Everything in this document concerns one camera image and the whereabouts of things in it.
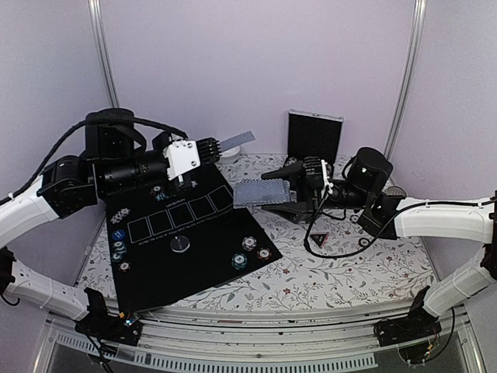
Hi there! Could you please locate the white ceramic bowl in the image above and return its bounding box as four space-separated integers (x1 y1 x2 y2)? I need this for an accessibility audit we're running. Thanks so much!
219 146 241 164

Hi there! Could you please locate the clear dealer puck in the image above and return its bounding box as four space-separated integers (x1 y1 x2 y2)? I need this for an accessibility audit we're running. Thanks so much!
170 235 190 253

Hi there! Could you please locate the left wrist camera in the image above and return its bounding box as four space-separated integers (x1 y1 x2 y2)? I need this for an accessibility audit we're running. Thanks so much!
162 138 221 181

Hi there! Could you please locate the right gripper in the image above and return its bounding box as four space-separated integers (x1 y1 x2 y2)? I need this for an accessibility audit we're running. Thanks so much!
262 159 371 223

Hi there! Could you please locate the left aluminium frame post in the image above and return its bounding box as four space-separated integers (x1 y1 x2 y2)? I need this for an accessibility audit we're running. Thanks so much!
88 0 120 108

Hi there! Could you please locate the black poker mat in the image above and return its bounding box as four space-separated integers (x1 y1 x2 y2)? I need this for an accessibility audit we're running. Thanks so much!
106 165 282 312

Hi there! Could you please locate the aluminium front rail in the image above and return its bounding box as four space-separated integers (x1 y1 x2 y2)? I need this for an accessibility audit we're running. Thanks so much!
34 298 478 373

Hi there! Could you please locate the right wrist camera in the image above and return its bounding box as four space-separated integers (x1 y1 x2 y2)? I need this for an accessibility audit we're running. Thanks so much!
304 156 334 197

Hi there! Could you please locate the dealt card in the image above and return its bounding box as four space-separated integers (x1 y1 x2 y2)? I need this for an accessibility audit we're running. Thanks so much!
220 131 255 152

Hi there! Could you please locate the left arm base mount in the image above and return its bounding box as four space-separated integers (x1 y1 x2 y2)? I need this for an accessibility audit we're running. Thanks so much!
75 309 143 347

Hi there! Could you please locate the blue round button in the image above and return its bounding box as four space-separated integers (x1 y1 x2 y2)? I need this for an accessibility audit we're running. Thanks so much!
111 229 126 241

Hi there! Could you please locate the red poker chip stack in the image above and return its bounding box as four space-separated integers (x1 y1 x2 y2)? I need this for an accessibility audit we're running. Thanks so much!
358 237 370 248

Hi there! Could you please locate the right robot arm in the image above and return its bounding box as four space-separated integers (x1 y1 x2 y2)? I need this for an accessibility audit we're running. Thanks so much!
262 147 496 339

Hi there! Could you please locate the aluminium frame post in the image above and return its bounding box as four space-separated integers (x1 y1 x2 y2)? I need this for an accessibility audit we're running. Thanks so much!
88 0 120 108
384 0 427 161

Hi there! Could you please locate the black triangular token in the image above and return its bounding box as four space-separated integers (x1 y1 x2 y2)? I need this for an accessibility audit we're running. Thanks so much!
309 232 329 248

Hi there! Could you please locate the blue playing card deck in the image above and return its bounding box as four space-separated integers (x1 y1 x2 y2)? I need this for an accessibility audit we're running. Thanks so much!
233 179 290 208

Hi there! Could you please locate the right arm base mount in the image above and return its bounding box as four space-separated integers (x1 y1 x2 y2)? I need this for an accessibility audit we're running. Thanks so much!
374 310 442 365

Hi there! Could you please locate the white chip stack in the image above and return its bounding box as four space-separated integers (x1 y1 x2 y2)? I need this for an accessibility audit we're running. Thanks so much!
242 236 257 251
110 208 130 225

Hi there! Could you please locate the right aluminium frame post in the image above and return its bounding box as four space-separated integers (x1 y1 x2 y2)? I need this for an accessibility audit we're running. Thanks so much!
384 0 427 161

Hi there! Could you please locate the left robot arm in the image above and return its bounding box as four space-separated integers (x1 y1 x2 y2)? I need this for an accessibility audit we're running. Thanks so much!
1 109 220 337

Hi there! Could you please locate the aluminium poker case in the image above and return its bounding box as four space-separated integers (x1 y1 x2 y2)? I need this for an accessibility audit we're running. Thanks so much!
287 110 344 165

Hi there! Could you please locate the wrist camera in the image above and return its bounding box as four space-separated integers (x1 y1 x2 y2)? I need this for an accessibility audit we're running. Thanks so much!
304 156 334 197
162 138 221 181

